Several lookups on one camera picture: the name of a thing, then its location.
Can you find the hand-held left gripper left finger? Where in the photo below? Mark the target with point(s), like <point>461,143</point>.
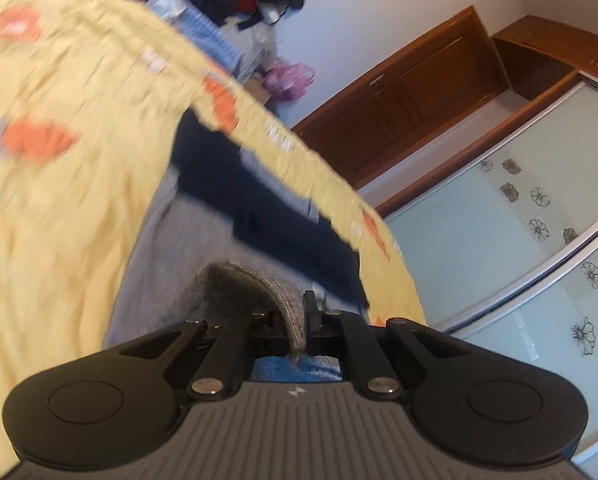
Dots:
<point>264,322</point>

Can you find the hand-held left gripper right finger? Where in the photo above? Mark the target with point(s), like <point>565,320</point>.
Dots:
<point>311,320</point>

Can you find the grey sweater with navy sleeves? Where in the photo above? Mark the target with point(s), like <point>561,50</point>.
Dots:
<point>214,220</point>

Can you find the wardrobe with flowered glass doors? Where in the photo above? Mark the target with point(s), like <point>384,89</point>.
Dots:
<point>504,240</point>

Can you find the yellow carrot print bedsheet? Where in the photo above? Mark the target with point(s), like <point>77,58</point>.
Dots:
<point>64,200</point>

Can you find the pink plastic bag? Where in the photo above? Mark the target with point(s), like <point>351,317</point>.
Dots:
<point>289,80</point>

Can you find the brown wooden door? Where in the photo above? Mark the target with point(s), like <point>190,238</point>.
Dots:
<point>409,90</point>

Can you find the translucent plastic bag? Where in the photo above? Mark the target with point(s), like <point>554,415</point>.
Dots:
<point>259,40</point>

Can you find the light blue knit garment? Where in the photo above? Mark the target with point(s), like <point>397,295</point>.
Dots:
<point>211,35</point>

